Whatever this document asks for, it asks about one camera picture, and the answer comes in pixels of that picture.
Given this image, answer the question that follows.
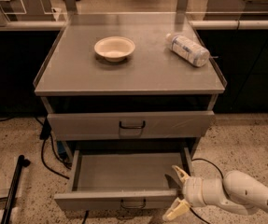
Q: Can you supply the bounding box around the black floor cable left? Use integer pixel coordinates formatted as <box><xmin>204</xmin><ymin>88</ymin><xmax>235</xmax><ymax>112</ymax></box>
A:
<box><xmin>34</xmin><ymin>115</ymin><xmax>90</xmax><ymax>224</ymax></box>

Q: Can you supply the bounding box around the grey top drawer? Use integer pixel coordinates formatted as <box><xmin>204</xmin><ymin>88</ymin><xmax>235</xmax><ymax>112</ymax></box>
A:
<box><xmin>48</xmin><ymin>111</ymin><xmax>214</xmax><ymax>141</ymax></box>

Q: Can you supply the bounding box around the white horizontal rail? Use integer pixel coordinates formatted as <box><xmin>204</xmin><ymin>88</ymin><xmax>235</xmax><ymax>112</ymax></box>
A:
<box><xmin>0</xmin><ymin>21</ymin><xmax>268</xmax><ymax>31</ymax></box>

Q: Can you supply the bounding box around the black floor cable right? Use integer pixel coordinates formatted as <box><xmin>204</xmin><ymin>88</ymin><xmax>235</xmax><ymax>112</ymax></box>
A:
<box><xmin>189</xmin><ymin>158</ymin><xmax>225</xmax><ymax>224</ymax></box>

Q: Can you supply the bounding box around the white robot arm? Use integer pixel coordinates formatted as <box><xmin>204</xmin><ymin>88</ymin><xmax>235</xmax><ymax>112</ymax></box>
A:
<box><xmin>162</xmin><ymin>165</ymin><xmax>268</xmax><ymax>221</ymax></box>

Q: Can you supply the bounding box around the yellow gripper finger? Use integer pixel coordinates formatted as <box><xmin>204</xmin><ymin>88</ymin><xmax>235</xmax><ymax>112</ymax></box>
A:
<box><xmin>162</xmin><ymin>198</ymin><xmax>190</xmax><ymax>221</ymax></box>
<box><xmin>172</xmin><ymin>165</ymin><xmax>190</xmax><ymax>184</ymax></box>

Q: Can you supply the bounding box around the grey drawer cabinet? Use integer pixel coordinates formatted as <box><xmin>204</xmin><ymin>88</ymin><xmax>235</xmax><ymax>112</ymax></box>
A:
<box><xmin>35</xmin><ymin>12</ymin><xmax>225</xmax><ymax>148</ymax></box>

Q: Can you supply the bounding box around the clear plastic water bottle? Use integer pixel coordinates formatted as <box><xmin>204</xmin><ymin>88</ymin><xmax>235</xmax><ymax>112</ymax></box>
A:
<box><xmin>165</xmin><ymin>34</ymin><xmax>210</xmax><ymax>67</ymax></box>

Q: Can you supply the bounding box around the black floor cable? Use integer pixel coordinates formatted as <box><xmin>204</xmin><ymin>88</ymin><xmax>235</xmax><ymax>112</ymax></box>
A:
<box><xmin>189</xmin><ymin>158</ymin><xmax>225</xmax><ymax>224</ymax></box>
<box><xmin>34</xmin><ymin>115</ymin><xmax>90</xmax><ymax>224</ymax></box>

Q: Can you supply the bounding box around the black metal floor bar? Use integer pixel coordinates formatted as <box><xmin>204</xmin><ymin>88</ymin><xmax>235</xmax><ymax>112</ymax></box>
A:
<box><xmin>1</xmin><ymin>155</ymin><xmax>31</xmax><ymax>224</ymax></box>

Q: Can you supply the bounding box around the white paper bowl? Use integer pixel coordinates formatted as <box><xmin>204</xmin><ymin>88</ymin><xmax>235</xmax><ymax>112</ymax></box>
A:
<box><xmin>94</xmin><ymin>36</ymin><xmax>135</xmax><ymax>63</ymax></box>

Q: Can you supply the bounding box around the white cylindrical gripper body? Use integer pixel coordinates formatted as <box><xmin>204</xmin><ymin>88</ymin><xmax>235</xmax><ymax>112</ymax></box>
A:
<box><xmin>183</xmin><ymin>176</ymin><xmax>229</xmax><ymax>208</ymax></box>

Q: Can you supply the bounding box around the grey drawer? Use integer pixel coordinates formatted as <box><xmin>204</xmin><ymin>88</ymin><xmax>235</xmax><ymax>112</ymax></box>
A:
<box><xmin>54</xmin><ymin>147</ymin><xmax>192</xmax><ymax>211</ymax></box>
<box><xmin>48</xmin><ymin>111</ymin><xmax>214</xmax><ymax>141</ymax></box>

